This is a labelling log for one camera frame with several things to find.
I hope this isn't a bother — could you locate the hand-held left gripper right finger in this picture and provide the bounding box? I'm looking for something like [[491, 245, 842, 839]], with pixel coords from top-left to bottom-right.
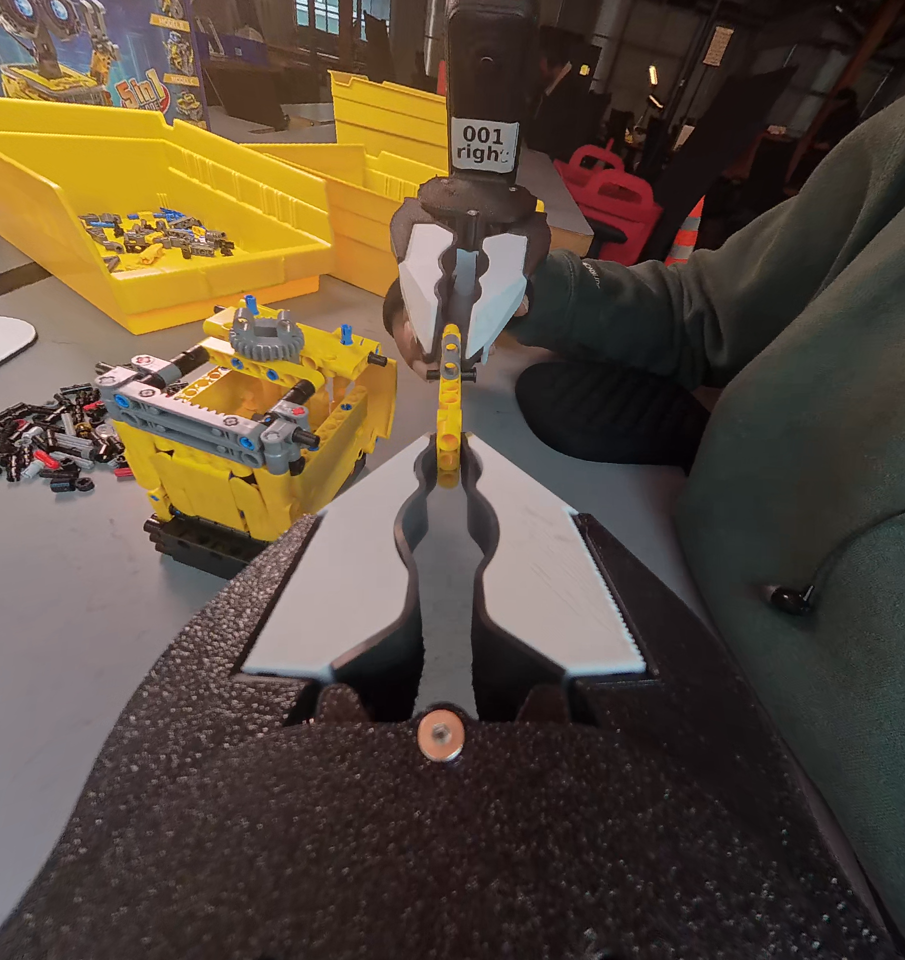
[[461, 433, 649, 681]]

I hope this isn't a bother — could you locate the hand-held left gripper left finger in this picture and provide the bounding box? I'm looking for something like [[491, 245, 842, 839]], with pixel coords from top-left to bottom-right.
[[239, 433, 437, 685]]

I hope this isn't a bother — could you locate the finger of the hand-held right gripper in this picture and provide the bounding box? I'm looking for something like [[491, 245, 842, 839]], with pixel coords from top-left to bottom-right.
[[463, 229, 531, 369], [397, 222, 455, 363]]

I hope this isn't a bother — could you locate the yellow lego beam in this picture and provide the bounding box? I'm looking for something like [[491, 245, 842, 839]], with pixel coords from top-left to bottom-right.
[[426, 324, 478, 489]]

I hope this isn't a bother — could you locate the yellow lego model black base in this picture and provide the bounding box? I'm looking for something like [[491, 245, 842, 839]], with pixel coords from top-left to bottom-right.
[[94, 296, 400, 580]]

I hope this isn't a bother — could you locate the heap of dark grey lego parts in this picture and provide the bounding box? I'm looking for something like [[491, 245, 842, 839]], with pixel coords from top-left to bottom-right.
[[79, 208, 235, 273]]

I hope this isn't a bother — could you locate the pile of red black lego pins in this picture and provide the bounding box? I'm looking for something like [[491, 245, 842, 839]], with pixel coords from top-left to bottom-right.
[[0, 382, 135, 492]]

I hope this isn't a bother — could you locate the blue lego set box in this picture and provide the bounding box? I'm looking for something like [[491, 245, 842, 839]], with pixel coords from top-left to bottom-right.
[[0, 0, 212, 132]]

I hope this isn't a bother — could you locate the person's right hand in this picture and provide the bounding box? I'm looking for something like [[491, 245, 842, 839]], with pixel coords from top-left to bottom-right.
[[383, 288, 436, 382]]

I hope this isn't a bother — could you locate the yellow parts bin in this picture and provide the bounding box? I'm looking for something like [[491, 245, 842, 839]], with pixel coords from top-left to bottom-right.
[[0, 93, 337, 336], [250, 142, 454, 297], [328, 71, 454, 174]]

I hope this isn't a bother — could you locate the red office chair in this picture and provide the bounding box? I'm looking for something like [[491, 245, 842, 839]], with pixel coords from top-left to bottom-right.
[[583, 168, 664, 267]]

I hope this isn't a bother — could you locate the black chair armrest pad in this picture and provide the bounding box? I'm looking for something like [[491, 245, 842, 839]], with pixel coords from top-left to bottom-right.
[[514, 362, 712, 465]]

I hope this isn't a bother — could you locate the orange traffic cone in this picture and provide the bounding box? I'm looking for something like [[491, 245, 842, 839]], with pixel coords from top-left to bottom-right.
[[664, 196, 707, 267]]

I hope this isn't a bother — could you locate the person's green sweatshirt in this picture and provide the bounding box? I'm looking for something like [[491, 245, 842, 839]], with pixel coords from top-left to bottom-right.
[[677, 187, 905, 957]]

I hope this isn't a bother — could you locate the red plastic handled carrier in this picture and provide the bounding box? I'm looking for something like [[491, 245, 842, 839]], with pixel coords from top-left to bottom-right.
[[553, 142, 626, 198]]

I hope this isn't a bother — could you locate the black cable plug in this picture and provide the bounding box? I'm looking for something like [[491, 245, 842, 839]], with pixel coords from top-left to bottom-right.
[[767, 498, 905, 618]]

